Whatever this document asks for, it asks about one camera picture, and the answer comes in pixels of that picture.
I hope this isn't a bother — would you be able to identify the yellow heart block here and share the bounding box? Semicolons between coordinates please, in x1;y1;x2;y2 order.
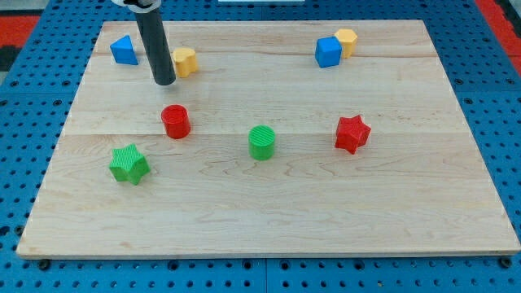
172;47;199;78

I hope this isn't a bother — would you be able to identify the blue cube block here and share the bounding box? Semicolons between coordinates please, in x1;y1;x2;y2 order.
314;37;343;68

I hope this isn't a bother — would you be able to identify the green cylinder block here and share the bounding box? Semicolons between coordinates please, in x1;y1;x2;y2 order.
248;125;276;160

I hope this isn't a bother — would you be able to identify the wooden board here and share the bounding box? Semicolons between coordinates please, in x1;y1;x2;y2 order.
17;20;520;260

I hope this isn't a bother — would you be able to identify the red cylinder block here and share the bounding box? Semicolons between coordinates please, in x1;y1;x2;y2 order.
160;104;191;139

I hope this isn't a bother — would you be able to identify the red star block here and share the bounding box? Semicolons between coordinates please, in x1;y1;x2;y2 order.
335;115;371;155

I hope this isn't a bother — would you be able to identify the green star block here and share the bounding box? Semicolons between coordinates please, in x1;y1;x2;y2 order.
109;144;151;186

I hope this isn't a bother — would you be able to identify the yellow hexagon block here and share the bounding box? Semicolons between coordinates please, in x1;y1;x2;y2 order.
334;28;358;59

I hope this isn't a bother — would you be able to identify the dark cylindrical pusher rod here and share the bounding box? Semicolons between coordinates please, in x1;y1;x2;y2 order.
134;1;176;85

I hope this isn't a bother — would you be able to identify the blue triangle block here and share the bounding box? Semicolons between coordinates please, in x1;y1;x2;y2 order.
110;35;138;65

